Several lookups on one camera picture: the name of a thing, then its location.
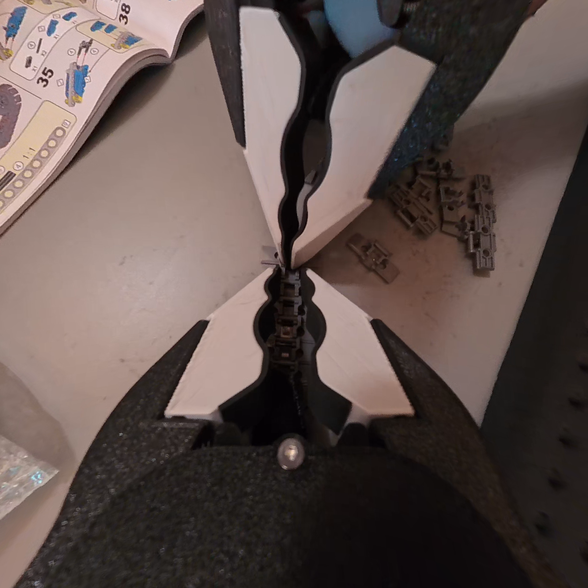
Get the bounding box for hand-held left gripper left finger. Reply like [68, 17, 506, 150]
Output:
[164, 268, 276, 421]

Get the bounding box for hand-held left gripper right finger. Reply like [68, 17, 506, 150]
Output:
[304, 268, 414, 422]

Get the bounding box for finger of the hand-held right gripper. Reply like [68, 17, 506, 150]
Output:
[239, 7, 307, 262]
[292, 43, 437, 268]

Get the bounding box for grey toy track chain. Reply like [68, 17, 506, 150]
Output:
[262, 268, 323, 443]

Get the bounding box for pile of grey track pieces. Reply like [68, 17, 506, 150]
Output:
[386, 138, 499, 277]

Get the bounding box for grey desk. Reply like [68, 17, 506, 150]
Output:
[0, 0, 588, 588]

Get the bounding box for building instruction booklet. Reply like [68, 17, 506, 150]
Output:
[0, 0, 206, 238]

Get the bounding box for crumpled clear plastic bag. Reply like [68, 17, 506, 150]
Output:
[0, 434, 61, 521]

